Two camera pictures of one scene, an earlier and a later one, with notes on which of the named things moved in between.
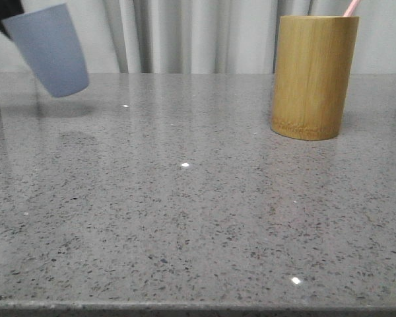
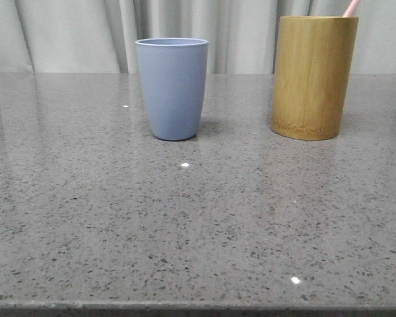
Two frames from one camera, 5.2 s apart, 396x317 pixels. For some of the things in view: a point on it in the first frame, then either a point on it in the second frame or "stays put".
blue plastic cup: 50,37 → 173,71
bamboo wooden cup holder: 315,61 stays put
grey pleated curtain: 206,36 stays put
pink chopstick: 350,10 stays put
